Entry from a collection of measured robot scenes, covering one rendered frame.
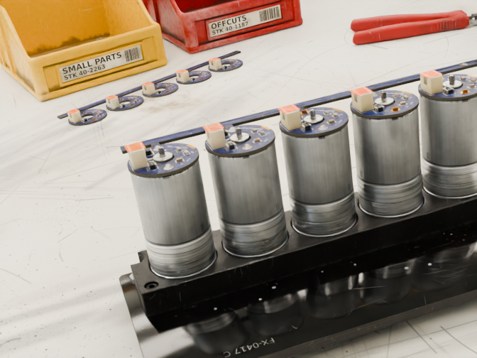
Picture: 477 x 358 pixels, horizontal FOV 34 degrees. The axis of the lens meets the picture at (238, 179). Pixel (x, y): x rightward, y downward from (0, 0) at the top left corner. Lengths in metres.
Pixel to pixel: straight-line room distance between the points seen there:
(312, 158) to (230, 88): 0.25
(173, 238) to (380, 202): 0.08
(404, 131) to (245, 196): 0.06
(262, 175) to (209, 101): 0.23
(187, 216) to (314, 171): 0.05
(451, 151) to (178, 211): 0.11
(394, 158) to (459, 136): 0.03
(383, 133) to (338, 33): 0.33
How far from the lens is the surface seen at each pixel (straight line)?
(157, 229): 0.27
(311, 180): 0.28
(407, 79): 0.32
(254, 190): 0.27
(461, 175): 0.31
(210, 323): 0.27
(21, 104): 0.57
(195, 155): 0.27
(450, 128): 0.30
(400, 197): 0.30
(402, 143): 0.29
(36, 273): 0.35
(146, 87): 0.53
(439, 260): 0.29
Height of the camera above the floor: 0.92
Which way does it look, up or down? 26 degrees down
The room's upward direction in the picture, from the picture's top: 9 degrees counter-clockwise
